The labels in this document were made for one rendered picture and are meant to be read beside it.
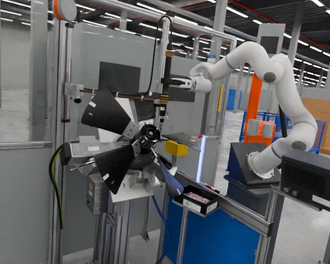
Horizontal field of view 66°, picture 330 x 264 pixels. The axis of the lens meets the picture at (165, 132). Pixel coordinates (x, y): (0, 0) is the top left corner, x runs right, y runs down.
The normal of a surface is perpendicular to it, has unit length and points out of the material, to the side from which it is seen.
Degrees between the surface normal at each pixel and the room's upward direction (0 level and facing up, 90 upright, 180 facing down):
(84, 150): 50
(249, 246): 90
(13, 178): 90
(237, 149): 44
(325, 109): 90
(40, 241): 90
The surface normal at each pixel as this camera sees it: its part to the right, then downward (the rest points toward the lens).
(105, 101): 0.24, -0.07
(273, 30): -0.38, 0.13
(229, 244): -0.82, 0.01
